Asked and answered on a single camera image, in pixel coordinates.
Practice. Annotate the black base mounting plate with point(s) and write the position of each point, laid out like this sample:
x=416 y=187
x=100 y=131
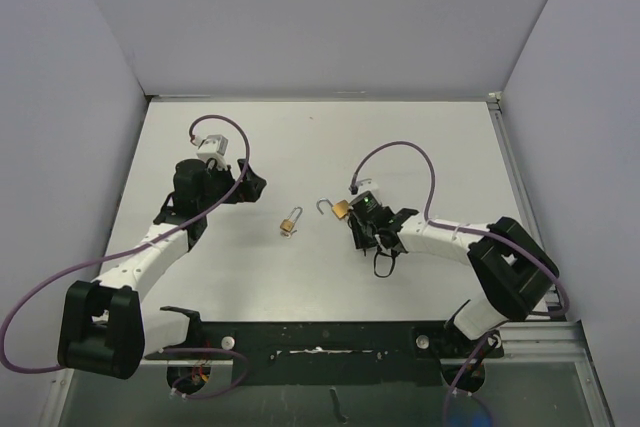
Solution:
x=423 y=353

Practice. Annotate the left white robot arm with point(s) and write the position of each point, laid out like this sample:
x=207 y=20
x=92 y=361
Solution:
x=104 y=329

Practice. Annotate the aluminium frame rail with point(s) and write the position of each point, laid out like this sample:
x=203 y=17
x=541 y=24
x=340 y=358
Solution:
x=553 y=300

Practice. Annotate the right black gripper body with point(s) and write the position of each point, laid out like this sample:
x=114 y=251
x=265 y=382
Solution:
x=365 y=233

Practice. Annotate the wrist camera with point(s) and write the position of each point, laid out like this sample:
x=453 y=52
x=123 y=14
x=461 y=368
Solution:
x=361 y=186
x=212 y=147

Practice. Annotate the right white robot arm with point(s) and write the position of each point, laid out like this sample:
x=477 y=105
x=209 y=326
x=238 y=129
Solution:
x=512 y=269

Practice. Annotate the wide brass padlock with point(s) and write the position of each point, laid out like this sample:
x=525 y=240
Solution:
x=340 y=209

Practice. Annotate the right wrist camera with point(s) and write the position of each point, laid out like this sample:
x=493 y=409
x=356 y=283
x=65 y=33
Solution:
x=361 y=186

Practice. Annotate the left long-shackle brass padlock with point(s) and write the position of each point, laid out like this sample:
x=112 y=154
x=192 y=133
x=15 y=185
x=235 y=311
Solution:
x=287 y=227

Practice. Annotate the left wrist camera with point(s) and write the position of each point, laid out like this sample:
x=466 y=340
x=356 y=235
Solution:
x=212 y=147

